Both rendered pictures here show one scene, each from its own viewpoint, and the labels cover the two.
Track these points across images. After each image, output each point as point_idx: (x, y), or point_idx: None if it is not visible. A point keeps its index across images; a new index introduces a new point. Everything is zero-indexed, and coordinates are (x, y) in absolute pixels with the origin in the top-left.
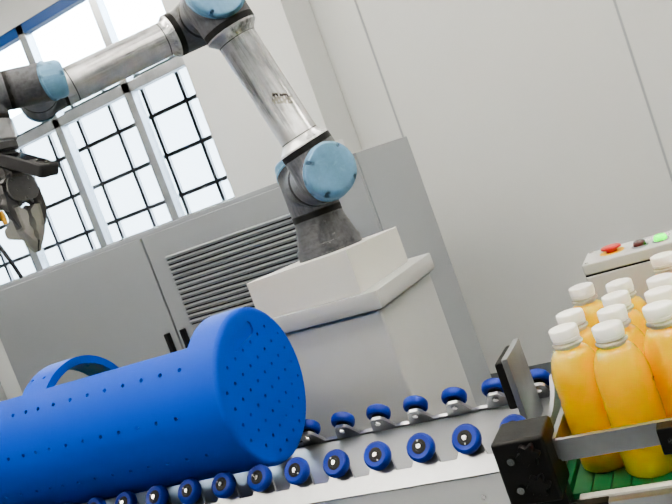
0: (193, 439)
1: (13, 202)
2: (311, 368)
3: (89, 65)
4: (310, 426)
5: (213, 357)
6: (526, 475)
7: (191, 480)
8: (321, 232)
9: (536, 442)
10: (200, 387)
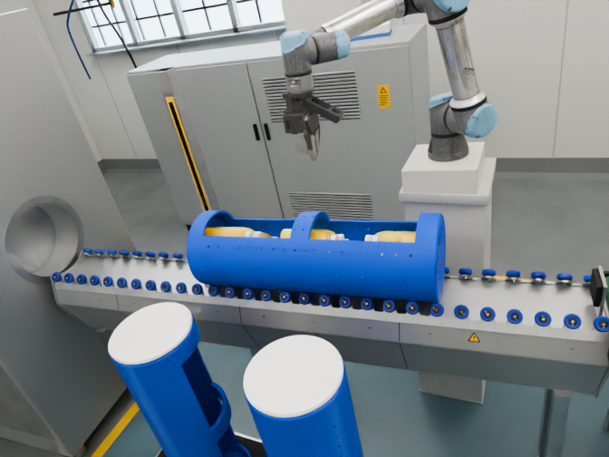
0: (410, 290)
1: (310, 132)
2: None
3: (348, 25)
4: (446, 271)
5: (435, 254)
6: None
7: (391, 301)
8: (452, 147)
9: None
10: (424, 268)
